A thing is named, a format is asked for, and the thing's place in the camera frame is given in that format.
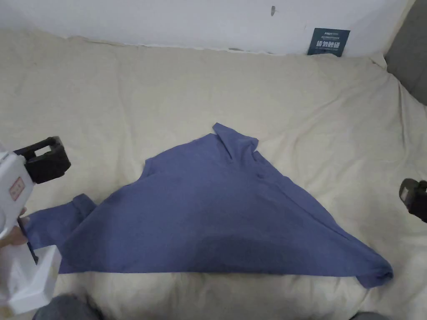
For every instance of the blue polo shirt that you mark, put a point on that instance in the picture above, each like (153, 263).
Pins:
(213, 213)

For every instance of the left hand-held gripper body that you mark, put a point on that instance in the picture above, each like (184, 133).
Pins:
(23, 283)

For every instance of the grey padded headboard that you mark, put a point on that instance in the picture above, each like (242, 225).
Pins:
(408, 50)

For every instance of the person's left hand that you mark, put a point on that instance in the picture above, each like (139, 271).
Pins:
(13, 237)

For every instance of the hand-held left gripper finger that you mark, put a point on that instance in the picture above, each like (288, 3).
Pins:
(50, 144)
(50, 168)

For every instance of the dark blue printed card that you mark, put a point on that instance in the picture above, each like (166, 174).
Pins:
(328, 42)

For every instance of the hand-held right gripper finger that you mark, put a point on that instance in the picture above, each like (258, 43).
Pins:
(413, 200)

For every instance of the bed with beige sheet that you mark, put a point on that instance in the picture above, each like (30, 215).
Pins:
(233, 86)

